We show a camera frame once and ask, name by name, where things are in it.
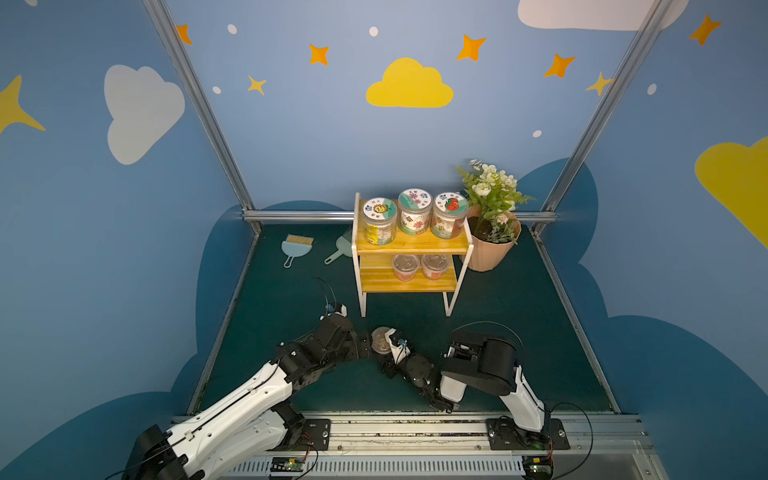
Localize clear soil cup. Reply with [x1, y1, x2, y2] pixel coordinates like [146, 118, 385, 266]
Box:
[371, 326, 395, 356]
[392, 254, 421, 282]
[421, 254, 452, 280]

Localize sunflower label seed jar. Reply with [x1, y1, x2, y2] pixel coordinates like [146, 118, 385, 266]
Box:
[362, 197, 397, 246]

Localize pink flower label seed jar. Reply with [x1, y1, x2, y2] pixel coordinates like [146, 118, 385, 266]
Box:
[398, 188, 433, 235]

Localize strawberry label seed jar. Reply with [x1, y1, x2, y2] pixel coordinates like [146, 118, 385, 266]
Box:
[430, 192, 468, 239]

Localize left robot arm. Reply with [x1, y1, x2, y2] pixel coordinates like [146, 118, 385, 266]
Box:
[118, 313, 371, 479]

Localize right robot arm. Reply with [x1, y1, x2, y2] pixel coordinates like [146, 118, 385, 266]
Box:
[372, 327, 549, 435]

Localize yellow wooden two-tier shelf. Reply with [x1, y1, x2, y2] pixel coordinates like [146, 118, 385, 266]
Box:
[351, 194, 474, 317]

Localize blue dustpan brush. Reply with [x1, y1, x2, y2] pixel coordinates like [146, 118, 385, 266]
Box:
[281, 234, 314, 269]

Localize left green circuit board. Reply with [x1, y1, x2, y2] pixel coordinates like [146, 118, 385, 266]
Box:
[269, 457, 306, 474]

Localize green circuit board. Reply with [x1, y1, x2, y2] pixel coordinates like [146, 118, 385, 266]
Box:
[522, 456, 554, 480]
[269, 457, 306, 474]

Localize right green circuit board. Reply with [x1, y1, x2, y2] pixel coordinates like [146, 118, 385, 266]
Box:
[522, 456, 554, 480]

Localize pink pot with flowers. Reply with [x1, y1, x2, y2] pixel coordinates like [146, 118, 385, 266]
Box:
[457, 159, 532, 272]

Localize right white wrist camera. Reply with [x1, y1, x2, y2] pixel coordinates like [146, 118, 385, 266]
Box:
[385, 328, 411, 365]

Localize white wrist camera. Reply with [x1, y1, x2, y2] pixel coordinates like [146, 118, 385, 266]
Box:
[326, 302, 348, 317]
[385, 328, 411, 365]

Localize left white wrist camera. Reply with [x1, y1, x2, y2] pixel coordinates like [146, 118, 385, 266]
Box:
[326, 302, 348, 317]

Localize aluminium front rail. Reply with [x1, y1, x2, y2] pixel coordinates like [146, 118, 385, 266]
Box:
[216, 411, 668, 479]

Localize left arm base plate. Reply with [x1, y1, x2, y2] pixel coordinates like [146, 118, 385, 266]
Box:
[279, 419, 331, 451]

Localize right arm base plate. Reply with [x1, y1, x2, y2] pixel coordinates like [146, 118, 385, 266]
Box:
[485, 415, 570, 452]

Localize left aluminium frame post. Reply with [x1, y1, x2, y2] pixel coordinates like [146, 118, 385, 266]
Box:
[143, 0, 262, 236]

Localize aluminium frame post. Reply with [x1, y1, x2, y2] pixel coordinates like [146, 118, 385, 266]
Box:
[532, 0, 673, 238]
[143, 0, 262, 236]

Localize right aluminium frame post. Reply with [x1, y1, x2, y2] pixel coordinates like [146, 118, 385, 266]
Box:
[532, 0, 673, 238]

